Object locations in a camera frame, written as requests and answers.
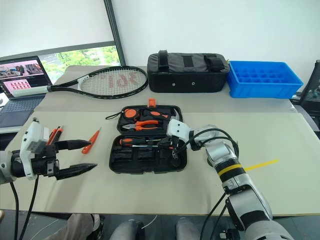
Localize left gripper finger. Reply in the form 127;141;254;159
55;163;98;181
54;139;92;151

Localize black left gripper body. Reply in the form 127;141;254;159
31;142;61;179

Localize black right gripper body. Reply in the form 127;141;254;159
159;134;181;152

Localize black plastic tool case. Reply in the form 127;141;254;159
108;98;189;175

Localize orange test pen screwdriver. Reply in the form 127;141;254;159
81;126;103;155

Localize orange black box cutter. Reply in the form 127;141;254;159
47;125;65;145

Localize orange black utility knife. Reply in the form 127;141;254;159
142;109;170;120

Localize orange black tape measure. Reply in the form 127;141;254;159
105;107;139;121

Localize beige trouser leg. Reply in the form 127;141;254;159
37;213;101;240

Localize black fabric bag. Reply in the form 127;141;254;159
146;49;231;94

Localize black white tennis racket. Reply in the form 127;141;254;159
11;65;149;99

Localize grey rounded shape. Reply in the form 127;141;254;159
109;219;144;240
175;216;202;240

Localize open laptop computer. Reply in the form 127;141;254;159
0;55;54;129

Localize yellow tape strip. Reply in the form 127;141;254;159
243;158;280;173

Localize blue plastic compartment crate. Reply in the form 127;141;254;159
226;60;304;99

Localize black mesh office chair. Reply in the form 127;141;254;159
292;59;320;141

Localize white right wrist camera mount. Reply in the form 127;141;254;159
165;119;193;149

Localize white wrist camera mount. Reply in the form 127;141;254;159
165;119;193;149
19;121;51;181

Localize orange handled pliers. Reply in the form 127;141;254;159
122;120;160;132

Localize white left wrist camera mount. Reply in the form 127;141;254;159
19;121;51;181

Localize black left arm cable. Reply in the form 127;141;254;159
9;174;40;240

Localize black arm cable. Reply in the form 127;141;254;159
173;128;240;240
9;174;40;240

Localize orange black handled screwdriver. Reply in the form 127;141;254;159
119;137;161;147

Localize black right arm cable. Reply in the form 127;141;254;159
173;128;240;240

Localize dark window frame post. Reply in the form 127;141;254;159
103;0;127;67

